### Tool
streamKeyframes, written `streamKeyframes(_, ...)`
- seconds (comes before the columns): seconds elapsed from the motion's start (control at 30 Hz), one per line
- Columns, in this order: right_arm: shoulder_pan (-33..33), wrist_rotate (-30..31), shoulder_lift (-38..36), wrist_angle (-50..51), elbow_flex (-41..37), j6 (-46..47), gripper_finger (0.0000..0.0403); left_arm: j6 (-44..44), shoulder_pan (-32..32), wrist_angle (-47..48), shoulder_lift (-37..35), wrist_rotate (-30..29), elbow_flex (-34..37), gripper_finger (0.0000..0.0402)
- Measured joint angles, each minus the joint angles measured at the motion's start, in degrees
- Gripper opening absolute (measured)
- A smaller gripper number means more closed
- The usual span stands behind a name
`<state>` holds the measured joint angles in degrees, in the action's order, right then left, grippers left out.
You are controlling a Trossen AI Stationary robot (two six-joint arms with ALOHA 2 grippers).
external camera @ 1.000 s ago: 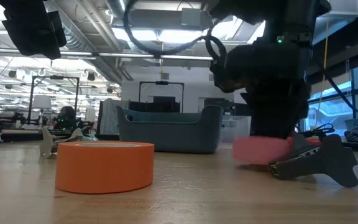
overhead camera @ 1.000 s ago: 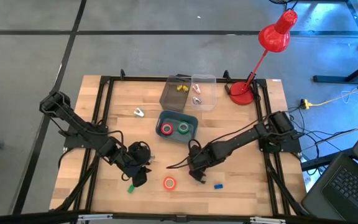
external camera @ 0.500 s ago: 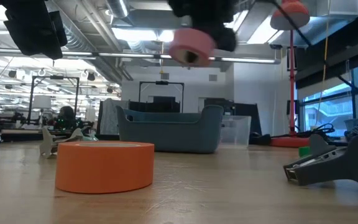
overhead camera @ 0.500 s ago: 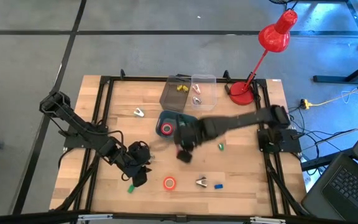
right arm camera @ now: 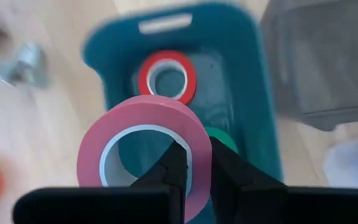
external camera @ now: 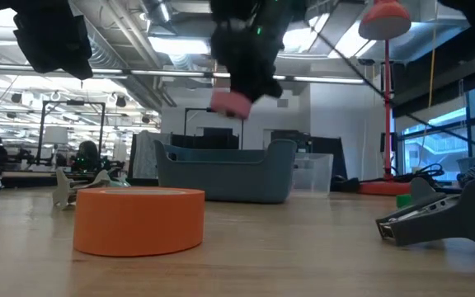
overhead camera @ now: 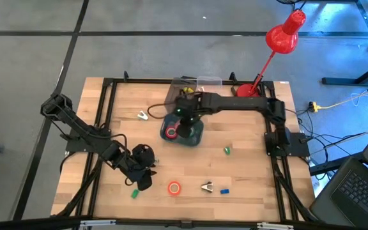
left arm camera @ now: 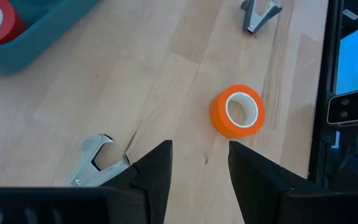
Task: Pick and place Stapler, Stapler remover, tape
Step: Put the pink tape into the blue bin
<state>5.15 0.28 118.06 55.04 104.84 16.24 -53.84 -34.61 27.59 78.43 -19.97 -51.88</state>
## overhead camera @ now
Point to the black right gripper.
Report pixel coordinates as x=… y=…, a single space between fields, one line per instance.
x=188 y=108

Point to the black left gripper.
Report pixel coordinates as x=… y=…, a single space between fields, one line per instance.
x=141 y=158

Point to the red tape roll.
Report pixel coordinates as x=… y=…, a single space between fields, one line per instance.
x=166 y=132

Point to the green mini stapler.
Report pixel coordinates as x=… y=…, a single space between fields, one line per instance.
x=227 y=150
x=135 y=194

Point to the orange tape roll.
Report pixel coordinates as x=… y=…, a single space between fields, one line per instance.
x=169 y=188

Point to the white staple remover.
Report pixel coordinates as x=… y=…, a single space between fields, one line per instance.
x=143 y=116

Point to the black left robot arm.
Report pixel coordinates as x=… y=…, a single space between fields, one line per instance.
x=75 y=124

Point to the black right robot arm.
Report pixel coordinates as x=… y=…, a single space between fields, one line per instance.
x=235 y=103

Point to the blue mini stapler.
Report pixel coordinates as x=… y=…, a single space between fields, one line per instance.
x=224 y=192

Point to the teal plastic bin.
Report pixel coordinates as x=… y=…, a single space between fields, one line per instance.
x=196 y=137

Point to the smoky grey transparent bin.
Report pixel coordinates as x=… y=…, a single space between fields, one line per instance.
x=179 y=84

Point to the black front crossbar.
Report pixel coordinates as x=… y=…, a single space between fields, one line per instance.
x=171 y=223

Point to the red desk lamp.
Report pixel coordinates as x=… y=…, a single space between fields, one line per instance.
x=281 y=36

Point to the black desk base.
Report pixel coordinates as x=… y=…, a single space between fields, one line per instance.
x=347 y=81

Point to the open black laptop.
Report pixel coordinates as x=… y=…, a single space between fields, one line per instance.
x=356 y=195

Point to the black aluminium table frame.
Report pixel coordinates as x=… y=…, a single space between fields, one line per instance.
x=139 y=80

